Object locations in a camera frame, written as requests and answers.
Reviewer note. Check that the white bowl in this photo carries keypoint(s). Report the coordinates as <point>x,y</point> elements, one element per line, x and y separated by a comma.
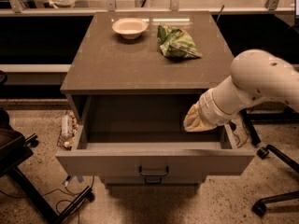
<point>129,28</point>

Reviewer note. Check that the black stand leg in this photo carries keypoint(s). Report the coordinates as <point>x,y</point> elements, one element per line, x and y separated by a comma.
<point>255,139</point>

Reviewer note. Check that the grey drawer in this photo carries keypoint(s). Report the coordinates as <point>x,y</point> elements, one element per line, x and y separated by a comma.
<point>139,180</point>
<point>143,135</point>

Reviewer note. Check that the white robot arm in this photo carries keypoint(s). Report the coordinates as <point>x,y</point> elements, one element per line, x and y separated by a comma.
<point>256,76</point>

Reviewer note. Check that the black chair left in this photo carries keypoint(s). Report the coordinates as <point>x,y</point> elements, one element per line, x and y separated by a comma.
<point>15,149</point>

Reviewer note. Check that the grey drawer cabinet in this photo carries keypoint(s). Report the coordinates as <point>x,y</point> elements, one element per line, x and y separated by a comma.
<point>107,64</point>

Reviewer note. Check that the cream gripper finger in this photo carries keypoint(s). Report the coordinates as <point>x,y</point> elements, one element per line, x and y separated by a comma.
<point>194,121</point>

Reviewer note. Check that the grey bottom drawer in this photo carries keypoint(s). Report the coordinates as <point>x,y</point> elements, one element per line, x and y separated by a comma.
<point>139,180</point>

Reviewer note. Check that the green chip bag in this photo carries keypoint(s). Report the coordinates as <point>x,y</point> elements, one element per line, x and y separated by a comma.
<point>174,42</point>

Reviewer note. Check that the grey top drawer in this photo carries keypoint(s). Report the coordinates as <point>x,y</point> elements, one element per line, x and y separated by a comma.
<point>143,135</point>

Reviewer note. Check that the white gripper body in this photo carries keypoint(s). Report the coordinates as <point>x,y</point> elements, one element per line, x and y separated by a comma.
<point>207,108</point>

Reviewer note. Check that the wire basket with snacks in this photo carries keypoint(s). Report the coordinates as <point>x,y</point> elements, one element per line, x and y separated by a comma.
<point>67,143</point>

